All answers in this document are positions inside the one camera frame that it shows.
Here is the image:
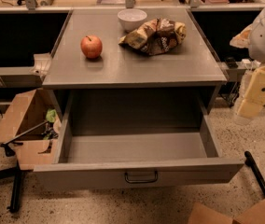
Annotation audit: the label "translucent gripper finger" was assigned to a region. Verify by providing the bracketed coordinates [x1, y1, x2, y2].
[233, 70, 253, 125]

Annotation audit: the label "grey top drawer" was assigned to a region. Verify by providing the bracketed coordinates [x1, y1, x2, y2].
[34, 89, 243, 190]

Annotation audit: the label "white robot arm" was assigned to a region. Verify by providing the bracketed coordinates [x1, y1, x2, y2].
[230, 8, 265, 125]

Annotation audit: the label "grey metal drawer cabinet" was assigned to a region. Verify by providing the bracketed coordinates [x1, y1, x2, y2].
[42, 7, 229, 135]

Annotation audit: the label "white power adapter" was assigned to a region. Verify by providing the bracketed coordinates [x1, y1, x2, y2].
[241, 59, 260, 70]

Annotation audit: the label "black small device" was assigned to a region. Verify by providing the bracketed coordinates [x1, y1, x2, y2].
[225, 57, 238, 69]

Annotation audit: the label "black stand leg right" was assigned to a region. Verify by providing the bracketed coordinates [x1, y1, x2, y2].
[244, 151, 265, 196]

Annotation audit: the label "cardboard box bottom right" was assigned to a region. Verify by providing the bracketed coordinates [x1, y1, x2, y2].
[188, 199, 265, 224]

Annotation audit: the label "crumpled chip bag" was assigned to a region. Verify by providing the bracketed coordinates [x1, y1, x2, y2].
[119, 18, 187, 56]

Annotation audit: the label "white bowl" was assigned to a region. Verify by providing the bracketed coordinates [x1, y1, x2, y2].
[118, 8, 147, 32]

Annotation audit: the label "red apple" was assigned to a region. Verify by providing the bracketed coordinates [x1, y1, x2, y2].
[80, 35, 103, 59]

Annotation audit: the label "open cardboard box left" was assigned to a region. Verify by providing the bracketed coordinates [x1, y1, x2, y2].
[0, 89, 58, 170]

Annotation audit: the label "black tripod stand left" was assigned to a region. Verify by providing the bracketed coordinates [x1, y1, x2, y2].
[0, 121, 47, 213]

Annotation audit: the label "white cables hanging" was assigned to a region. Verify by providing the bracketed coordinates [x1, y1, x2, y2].
[229, 77, 248, 107]

